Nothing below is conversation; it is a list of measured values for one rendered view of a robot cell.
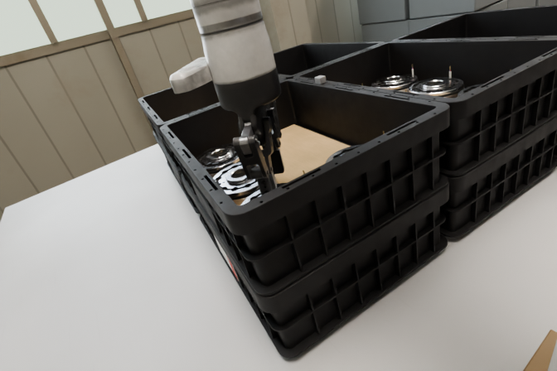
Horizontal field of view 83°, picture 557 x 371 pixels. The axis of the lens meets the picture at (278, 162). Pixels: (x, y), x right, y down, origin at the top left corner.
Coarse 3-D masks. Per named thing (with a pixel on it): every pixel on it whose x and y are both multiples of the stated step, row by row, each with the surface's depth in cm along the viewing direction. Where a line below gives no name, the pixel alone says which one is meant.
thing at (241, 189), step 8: (232, 168) 53; (216, 176) 51; (224, 176) 51; (224, 184) 48; (232, 184) 48; (240, 184) 47; (248, 184) 47; (256, 184) 46; (232, 192) 46; (240, 192) 45; (248, 192) 45
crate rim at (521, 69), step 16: (336, 64) 74; (528, 64) 44; (544, 64) 44; (496, 80) 41; (512, 80) 42; (528, 80) 44; (416, 96) 43; (432, 96) 42; (464, 96) 39; (480, 96) 39; (496, 96) 41; (464, 112) 39
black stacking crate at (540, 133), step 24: (552, 120) 50; (528, 144) 49; (552, 144) 54; (480, 168) 45; (504, 168) 49; (528, 168) 53; (552, 168) 56; (456, 192) 44; (480, 192) 48; (504, 192) 53; (456, 216) 48; (480, 216) 50
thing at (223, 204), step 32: (384, 96) 46; (160, 128) 59; (416, 128) 36; (192, 160) 42; (352, 160) 32; (384, 160) 35; (224, 192) 32; (288, 192) 30; (320, 192) 32; (256, 224) 29
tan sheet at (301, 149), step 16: (288, 128) 71; (304, 128) 69; (288, 144) 64; (304, 144) 62; (320, 144) 60; (336, 144) 59; (288, 160) 58; (304, 160) 56; (320, 160) 55; (288, 176) 52
